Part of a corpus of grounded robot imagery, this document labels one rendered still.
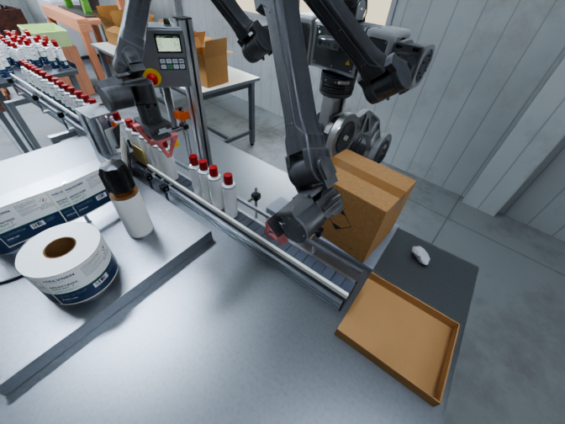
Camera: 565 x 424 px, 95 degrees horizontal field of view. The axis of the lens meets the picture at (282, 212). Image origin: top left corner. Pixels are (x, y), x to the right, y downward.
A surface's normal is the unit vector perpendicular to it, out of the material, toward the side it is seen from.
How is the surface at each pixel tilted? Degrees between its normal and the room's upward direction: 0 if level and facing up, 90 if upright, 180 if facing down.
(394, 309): 0
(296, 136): 75
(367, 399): 0
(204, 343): 0
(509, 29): 90
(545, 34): 90
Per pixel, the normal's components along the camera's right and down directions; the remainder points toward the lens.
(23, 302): 0.07, -0.72
